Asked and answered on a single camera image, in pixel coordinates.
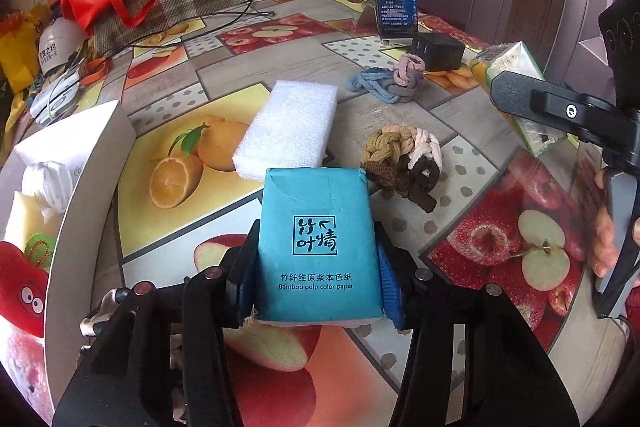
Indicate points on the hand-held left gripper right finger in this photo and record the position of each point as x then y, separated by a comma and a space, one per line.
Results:
392, 287

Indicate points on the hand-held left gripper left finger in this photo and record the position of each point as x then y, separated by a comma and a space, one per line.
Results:
245, 267

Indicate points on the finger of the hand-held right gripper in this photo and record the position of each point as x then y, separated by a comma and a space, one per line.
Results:
550, 107

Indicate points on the green orange tissue pack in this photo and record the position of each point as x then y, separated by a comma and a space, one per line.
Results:
510, 59

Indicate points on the blue tissue pack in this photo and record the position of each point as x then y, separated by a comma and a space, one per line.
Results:
320, 247

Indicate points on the white cardboard box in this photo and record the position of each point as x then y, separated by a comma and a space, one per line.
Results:
85, 187

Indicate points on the person's right hand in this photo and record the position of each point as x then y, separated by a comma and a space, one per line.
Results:
601, 237

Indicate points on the fruit print tablecloth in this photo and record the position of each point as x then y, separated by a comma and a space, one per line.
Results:
200, 217

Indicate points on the black power adapter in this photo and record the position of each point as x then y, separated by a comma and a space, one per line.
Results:
440, 52

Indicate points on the white foam block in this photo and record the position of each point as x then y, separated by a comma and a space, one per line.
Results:
287, 127

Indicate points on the white crumpled cloth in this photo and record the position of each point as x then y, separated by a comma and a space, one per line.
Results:
47, 184

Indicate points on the red plush toy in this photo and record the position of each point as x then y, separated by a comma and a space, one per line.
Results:
20, 287

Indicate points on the cream sponge block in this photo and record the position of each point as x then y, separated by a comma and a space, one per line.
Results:
20, 219

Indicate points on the white helmet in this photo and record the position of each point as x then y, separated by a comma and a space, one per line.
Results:
57, 44

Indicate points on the yellow plastic bag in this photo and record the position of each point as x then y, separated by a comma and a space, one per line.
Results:
20, 52

